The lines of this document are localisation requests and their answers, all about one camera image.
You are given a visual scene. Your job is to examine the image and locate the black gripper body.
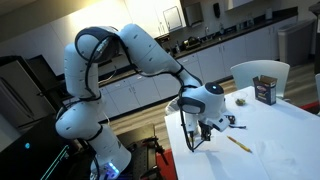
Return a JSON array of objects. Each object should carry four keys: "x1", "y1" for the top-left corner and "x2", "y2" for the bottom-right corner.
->
[{"x1": 198, "y1": 120, "x2": 214, "y2": 134}]

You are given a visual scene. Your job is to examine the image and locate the yellow pencil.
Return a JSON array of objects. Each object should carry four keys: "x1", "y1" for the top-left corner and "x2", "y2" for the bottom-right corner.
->
[{"x1": 226, "y1": 135, "x2": 253, "y2": 154}]

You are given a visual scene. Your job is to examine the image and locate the clear plastic cup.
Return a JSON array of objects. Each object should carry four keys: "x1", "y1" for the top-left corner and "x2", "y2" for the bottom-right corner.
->
[{"x1": 232, "y1": 91, "x2": 249, "y2": 107}]

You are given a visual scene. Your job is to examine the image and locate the white lower kitchen cabinets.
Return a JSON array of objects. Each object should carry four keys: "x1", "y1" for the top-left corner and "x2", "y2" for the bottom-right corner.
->
[{"x1": 63, "y1": 15, "x2": 299, "y2": 122}]

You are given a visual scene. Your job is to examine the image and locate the white kitchen cabinets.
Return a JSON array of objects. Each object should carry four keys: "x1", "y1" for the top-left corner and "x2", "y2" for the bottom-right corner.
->
[
  {"x1": 63, "y1": 15, "x2": 299, "y2": 122},
  {"x1": 0, "y1": 0, "x2": 188, "y2": 77}
]

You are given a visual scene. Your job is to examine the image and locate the open cardboard food box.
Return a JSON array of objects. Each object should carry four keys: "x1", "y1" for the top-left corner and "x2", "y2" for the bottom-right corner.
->
[{"x1": 252, "y1": 74, "x2": 279, "y2": 106}]

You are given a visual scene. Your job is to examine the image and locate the white chair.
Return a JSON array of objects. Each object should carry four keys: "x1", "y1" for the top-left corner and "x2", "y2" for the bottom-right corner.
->
[
  {"x1": 229, "y1": 59, "x2": 291, "y2": 100},
  {"x1": 314, "y1": 73, "x2": 320, "y2": 101}
]

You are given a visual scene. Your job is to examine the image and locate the dark coffee machine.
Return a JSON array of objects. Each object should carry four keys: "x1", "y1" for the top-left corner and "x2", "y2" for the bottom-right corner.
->
[{"x1": 156, "y1": 33, "x2": 175, "y2": 56}]

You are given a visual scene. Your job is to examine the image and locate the kitchen faucet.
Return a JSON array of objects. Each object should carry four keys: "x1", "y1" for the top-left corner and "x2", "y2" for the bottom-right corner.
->
[{"x1": 203, "y1": 25, "x2": 212, "y2": 42}]

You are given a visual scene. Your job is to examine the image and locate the black kitchen countertop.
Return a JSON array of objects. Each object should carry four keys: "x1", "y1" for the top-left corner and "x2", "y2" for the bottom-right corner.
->
[{"x1": 56, "y1": 6, "x2": 299, "y2": 93}]

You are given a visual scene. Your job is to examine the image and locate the paper towel dispenser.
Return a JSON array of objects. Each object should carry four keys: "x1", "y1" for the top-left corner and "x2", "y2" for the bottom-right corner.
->
[{"x1": 184, "y1": 1, "x2": 205, "y2": 28}]

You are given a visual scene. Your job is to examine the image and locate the black soap dispenser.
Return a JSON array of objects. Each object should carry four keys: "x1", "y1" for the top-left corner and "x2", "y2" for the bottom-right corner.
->
[{"x1": 213, "y1": 2, "x2": 222, "y2": 20}]

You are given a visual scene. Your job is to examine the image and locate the white waste bin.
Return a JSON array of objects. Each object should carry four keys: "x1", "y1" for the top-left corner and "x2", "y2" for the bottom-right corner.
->
[{"x1": 277, "y1": 18, "x2": 317, "y2": 67}]

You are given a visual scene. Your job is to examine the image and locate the white container on counter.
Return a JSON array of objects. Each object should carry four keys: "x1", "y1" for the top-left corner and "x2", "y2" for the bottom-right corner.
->
[{"x1": 264, "y1": 7, "x2": 274, "y2": 21}]

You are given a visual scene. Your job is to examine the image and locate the black robot control box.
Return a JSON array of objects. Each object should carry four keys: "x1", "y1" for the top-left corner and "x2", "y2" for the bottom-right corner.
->
[{"x1": 0, "y1": 113, "x2": 101, "y2": 180}]

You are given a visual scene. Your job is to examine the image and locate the white upper kitchen cabinets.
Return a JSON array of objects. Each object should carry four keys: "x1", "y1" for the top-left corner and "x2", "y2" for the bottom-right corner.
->
[{"x1": 0, "y1": 0, "x2": 188, "y2": 77}]

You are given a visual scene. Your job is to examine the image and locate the steel refrigerator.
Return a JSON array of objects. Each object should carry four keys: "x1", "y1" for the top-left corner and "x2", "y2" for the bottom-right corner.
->
[{"x1": 0, "y1": 54, "x2": 59, "y2": 129}]

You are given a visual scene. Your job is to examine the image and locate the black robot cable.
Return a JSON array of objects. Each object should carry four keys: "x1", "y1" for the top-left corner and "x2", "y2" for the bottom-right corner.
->
[{"x1": 54, "y1": 31, "x2": 206, "y2": 180}]

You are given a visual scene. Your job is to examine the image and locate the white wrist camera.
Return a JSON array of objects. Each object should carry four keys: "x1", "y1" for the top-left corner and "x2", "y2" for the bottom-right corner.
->
[{"x1": 211, "y1": 114, "x2": 232, "y2": 133}]

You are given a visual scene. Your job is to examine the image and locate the small white wall cabinet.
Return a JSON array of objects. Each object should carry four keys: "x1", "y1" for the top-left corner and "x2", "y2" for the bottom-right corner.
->
[{"x1": 225, "y1": 0, "x2": 256, "y2": 12}]

